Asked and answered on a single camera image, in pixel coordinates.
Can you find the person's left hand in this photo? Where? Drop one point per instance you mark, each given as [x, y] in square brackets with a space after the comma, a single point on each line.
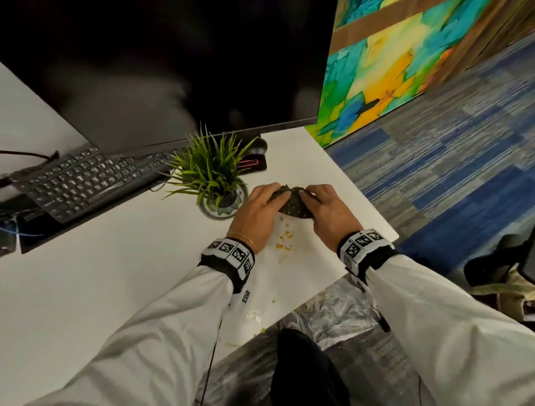
[255, 217]

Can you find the person's right hand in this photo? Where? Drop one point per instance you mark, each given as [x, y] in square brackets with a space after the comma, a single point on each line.
[334, 221]

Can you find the patterned round saucer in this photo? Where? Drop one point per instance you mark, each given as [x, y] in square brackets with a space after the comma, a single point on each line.
[221, 213]

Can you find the yellow and green cleaning cloth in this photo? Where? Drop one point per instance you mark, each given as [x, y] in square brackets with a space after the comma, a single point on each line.
[294, 205]

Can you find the grassy green plant dark pot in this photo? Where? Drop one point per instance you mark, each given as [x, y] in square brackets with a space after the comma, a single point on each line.
[209, 167]

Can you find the black computer mouse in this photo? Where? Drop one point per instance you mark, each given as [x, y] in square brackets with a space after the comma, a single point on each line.
[258, 146]

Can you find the black keyboard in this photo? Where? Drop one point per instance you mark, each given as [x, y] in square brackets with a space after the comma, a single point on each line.
[87, 180]

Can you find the person's left forearm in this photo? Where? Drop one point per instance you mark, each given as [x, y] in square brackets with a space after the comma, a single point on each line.
[146, 347]

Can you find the person's right forearm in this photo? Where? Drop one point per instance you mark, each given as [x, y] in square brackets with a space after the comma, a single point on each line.
[451, 334]

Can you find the person's black trousers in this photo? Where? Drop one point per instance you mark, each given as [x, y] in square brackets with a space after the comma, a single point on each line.
[305, 372]

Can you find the right marker wristband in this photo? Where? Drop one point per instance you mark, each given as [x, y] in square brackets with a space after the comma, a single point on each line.
[363, 249]

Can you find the marker wristband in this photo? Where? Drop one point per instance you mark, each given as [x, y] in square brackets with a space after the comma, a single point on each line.
[363, 249]
[227, 259]

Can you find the left marker wristband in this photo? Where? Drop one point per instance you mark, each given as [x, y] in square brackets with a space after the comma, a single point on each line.
[227, 259]

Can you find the clear plastic floor sheet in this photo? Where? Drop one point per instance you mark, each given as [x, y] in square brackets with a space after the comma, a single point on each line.
[334, 309]

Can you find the black office chair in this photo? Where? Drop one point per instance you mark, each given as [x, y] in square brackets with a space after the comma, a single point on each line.
[489, 263]

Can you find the black monitor with red-striped stand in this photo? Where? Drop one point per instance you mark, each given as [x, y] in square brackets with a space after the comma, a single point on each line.
[167, 62]

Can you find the beige tote bag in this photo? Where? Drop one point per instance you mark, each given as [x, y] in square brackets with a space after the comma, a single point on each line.
[514, 293]

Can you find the white partition panel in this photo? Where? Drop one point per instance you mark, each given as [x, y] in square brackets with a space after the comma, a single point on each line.
[29, 117]

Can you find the black desktop computer tower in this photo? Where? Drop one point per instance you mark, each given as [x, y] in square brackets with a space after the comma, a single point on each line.
[6, 238]

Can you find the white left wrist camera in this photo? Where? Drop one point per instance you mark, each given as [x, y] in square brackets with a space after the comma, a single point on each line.
[244, 296]

